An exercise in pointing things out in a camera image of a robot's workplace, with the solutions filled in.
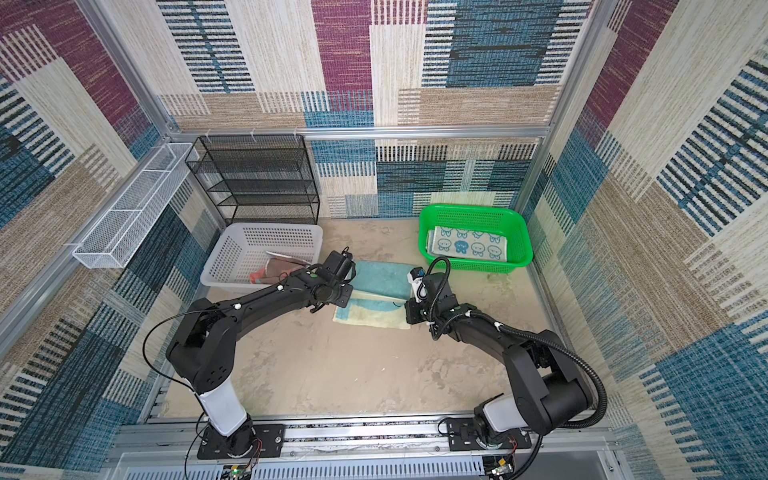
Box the pale green teal towel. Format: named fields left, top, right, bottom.
left=333, top=261, right=413, bottom=330

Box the red pink towel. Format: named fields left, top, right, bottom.
left=249, top=251, right=309, bottom=285

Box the blue bunny pattern towel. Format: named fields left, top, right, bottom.
left=426, top=226, right=507, bottom=262

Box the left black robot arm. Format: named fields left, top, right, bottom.
left=166, top=250, right=356, bottom=459

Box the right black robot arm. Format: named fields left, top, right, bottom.
left=405, top=268, right=606, bottom=448

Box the green plastic basket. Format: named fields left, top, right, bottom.
left=418, top=204, right=534, bottom=274

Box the white plastic laundry basket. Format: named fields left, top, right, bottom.
left=200, top=223, right=323, bottom=296

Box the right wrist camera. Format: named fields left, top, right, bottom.
left=407, top=267, right=427, bottom=303

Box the black corrugated cable conduit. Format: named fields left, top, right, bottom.
left=423, top=256, right=608, bottom=480

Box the black wire shelf rack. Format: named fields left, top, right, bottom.
left=185, top=134, right=321, bottom=225

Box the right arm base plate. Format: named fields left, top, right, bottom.
left=437, top=417, right=533, bottom=451

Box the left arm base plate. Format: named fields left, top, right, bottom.
left=196, top=424, right=286, bottom=460

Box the aluminium front rail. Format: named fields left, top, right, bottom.
left=99, top=412, right=633, bottom=479

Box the white wire mesh tray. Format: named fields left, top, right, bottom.
left=72, top=143, right=192, bottom=269

